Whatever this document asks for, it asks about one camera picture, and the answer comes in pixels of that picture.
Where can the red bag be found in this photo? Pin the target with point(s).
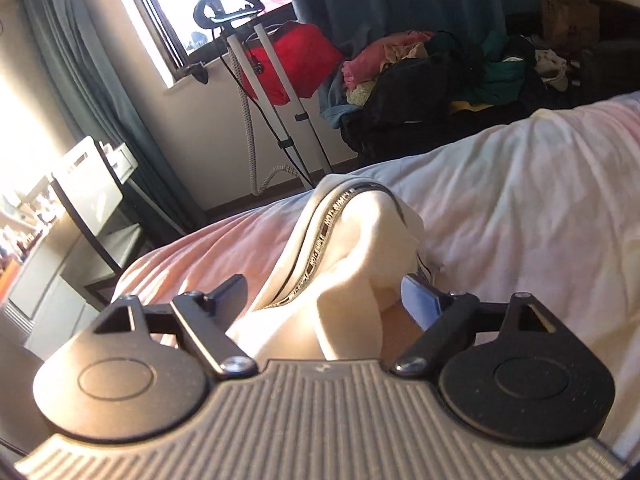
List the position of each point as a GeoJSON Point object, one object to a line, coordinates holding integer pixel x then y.
{"type": "Point", "coordinates": [306, 55]}

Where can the brown paper bag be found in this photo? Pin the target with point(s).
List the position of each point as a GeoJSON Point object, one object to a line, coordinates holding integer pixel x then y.
{"type": "Point", "coordinates": [570, 25]}

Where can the white back black chair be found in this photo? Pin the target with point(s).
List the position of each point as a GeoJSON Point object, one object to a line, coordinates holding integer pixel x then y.
{"type": "Point", "coordinates": [89, 182]}

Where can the white garment steamer stand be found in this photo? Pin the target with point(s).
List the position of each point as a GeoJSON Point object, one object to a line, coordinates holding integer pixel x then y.
{"type": "Point", "coordinates": [240, 21]}

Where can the teal curtain left of window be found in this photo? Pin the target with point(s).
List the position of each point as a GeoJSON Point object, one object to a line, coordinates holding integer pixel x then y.
{"type": "Point", "coordinates": [96, 104]}

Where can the cream zip-up jacket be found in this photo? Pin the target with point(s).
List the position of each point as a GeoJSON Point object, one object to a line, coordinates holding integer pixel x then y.
{"type": "Point", "coordinates": [339, 271]}

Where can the pastel pink bed sheet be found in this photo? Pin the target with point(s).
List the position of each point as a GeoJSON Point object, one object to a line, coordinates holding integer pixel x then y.
{"type": "Point", "coordinates": [547, 205]}

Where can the pile of assorted clothes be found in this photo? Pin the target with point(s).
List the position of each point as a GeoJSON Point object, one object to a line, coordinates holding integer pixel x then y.
{"type": "Point", "coordinates": [438, 91]}

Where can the orange tray with cosmetics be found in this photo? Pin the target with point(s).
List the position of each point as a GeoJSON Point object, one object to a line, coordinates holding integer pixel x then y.
{"type": "Point", "coordinates": [12, 259]}

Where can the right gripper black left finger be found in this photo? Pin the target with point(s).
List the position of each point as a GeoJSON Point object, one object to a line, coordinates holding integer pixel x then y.
{"type": "Point", "coordinates": [205, 317]}

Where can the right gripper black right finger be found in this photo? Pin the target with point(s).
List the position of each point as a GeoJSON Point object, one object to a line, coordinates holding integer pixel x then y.
{"type": "Point", "coordinates": [445, 321]}

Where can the white dressing table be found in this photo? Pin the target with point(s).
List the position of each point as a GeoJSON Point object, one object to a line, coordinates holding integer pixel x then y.
{"type": "Point", "coordinates": [44, 309]}

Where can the black armchair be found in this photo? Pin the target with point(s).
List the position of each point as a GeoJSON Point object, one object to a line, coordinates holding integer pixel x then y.
{"type": "Point", "coordinates": [610, 50]}

